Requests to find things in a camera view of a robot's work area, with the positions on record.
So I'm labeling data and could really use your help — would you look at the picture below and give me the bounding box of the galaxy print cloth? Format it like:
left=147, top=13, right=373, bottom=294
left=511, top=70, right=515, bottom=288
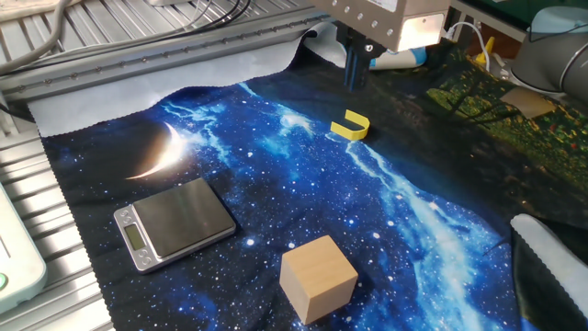
left=27, top=20, right=588, bottom=331

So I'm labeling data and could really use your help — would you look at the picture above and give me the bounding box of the desk with green top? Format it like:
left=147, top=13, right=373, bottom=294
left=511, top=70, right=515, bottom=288
left=449, top=0, right=588, bottom=45

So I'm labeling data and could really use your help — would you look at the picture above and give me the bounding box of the aluminium profile rail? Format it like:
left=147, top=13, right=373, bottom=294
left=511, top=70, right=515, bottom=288
left=0, top=8, right=334, bottom=105

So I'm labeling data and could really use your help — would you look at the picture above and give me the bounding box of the thick grey hose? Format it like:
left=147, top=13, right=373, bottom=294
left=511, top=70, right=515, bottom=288
left=0, top=0, right=75, bottom=77

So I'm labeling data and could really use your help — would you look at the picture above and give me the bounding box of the black cable bundle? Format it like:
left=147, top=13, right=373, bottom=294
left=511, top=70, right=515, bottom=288
left=137, top=0, right=254, bottom=45

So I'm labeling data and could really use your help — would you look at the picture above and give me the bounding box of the wooden cube block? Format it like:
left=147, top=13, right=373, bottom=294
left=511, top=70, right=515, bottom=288
left=278, top=234, right=359, bottom=326

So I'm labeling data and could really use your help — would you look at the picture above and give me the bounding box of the yellow U-shaped clip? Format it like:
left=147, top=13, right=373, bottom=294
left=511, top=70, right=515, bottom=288
left=329, top=108, right=371, bottom=142

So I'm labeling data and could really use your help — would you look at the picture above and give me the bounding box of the grey metal gripper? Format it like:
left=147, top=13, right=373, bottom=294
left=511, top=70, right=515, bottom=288
left=308, top=0, right=451, bottom=93

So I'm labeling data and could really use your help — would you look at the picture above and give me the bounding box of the tan cardboard piece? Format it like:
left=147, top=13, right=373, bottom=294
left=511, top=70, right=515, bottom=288
left=499, top=86, right=558, bottom=120

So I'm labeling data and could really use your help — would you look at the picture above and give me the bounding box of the white teach pendant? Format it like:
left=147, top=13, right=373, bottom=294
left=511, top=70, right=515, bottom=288
left=0, top=181, right=50, bottom=316

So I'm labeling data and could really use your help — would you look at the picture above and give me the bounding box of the thin white cable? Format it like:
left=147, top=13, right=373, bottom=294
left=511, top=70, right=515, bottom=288
left=446, top=20, right=491, bottom=73

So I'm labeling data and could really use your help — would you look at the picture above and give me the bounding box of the small yellow tool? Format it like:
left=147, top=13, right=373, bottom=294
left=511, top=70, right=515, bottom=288
left=474, top=35, right=496, bottom=65

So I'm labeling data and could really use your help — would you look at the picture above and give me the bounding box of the silver digital scale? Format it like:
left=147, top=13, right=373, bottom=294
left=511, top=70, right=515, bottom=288
left=113, top=177, right=238, bottom=275

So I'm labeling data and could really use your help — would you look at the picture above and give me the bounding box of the blue white lamp base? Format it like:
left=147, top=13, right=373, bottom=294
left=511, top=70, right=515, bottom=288
left=369, top=45, right=428, bottom=71

